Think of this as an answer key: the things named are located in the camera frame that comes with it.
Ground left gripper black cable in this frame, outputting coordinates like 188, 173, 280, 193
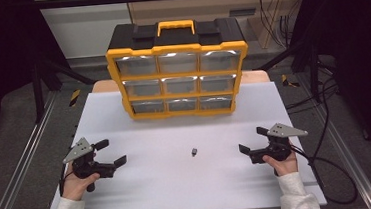
57, 169, 76, 198

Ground set of clear organizer drawers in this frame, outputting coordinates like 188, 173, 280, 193
115, 47, 246, 118

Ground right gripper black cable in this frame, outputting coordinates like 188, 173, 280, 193
290, 139, 360, 209

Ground aluminium floor rail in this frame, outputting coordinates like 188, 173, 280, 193
0, 91, 66, 209
296, 69, 371, 209

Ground left yellow table clamp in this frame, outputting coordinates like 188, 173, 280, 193
68, 89, 83, 108

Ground hanging wall cables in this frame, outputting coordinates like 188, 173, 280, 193
258, 0, 303, 50

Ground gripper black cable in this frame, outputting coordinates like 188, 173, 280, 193
57, 169, 76, 198
290, 139, 360, 209

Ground yellow table clamp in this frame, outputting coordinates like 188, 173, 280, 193
280, 73, 300, 89
68, 89, 83, 108

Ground white wall panel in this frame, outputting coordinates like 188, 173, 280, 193
33, 0, 135, 62

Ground yellow black storage organizer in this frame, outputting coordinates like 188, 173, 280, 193
102, 13, 254, 124

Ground wooden table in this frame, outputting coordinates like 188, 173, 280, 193
90, 67, 271, 97

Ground black metal stand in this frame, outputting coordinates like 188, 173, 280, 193
30, 55, 99, 124
254, 37, 325, 107

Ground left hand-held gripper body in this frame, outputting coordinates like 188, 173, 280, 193
60, 134, 118, 195

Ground person's left hand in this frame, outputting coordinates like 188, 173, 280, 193
57, 152, 103, 203

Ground white table board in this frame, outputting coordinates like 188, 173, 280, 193
36, 74, 329, 209

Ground person's right hand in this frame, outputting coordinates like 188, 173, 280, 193
261, 139, 299, 179

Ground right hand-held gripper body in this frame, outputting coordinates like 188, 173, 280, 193
246, 120, 312, 180

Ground clear plastic drawer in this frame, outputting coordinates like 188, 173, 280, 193
199, 94, 234, 111

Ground right yellow table clamp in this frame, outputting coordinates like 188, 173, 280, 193
280, 73, 300, 89

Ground yellow carry handle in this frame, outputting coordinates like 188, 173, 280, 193
155, 19, 197, 39

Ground black floor cables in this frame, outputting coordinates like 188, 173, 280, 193
281, 55, 345, 116

